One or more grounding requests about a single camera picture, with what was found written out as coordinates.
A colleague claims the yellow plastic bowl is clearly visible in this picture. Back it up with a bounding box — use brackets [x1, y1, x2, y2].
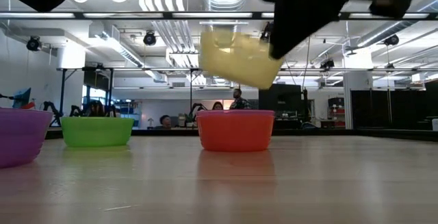
[199, 28, 285, 90]

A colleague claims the orange plastic bowl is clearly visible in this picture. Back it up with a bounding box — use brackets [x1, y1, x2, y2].
[196, 113, 276, 153]

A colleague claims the black aluminium rig frame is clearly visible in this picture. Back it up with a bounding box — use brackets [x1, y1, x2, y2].
[0, 10, 438, 142]

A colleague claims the black partition panel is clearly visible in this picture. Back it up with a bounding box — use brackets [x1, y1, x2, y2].
[350, 88, 438, 131]

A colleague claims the red storage shelf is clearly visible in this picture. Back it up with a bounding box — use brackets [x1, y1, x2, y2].
[327, 97, 346, 121]

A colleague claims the green plastic bowl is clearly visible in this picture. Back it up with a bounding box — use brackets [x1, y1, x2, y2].
[60, 116, 135, 149]

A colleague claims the pink plastic bowl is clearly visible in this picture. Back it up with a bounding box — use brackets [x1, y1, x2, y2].
[196, 109, 276, 118]

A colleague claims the purple plastic bowl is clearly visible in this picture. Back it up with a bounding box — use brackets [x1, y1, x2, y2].
[0, 107, 55, 169]

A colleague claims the blue background screen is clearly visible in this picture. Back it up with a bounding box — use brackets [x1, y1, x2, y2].
[12, 87, 35, 110]

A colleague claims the black computer monitor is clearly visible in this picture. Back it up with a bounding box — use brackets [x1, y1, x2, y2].
[257, 83, 305, 119]

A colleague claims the black background station frame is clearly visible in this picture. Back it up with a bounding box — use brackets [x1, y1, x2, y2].
[56, 66, 116, 118]
[188, 66, 203, 114]

